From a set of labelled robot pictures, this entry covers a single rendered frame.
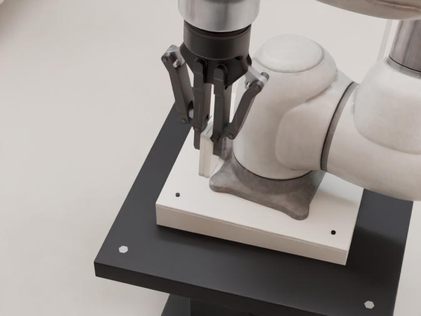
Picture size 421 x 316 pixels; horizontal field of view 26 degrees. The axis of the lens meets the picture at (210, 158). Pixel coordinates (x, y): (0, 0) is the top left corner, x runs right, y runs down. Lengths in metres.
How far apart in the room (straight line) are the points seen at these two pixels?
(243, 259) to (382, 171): 0.29
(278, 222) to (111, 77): 0.98
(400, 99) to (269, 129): 0.22
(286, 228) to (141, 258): 0.25
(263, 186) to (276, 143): 0.11
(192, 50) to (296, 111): 0.45
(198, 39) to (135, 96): 1.35
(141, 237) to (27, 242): 0.48
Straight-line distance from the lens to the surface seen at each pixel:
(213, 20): 0.96
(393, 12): 0.88
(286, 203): 1.55
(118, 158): 2.17
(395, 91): 1.38
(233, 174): 1.58
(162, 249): 1.56
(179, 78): 1.07
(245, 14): 0.97
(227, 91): 1.06
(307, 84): 1.42
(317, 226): 1.55
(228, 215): 1.54
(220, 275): 1.52
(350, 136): 1.42
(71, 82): 2.40
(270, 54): 1.44
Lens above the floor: 1.47
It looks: 43 degrees down
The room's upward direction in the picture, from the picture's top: straight up
